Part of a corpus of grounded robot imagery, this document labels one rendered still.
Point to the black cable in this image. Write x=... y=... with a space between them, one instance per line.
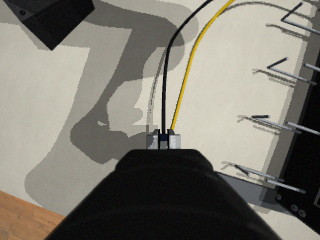
x=166 y=64

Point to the yellow cable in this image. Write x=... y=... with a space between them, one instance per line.
x=191 y=57

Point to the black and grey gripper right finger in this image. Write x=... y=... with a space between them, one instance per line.
x=173 y=140

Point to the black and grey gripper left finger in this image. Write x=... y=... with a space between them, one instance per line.
x=153 y=140

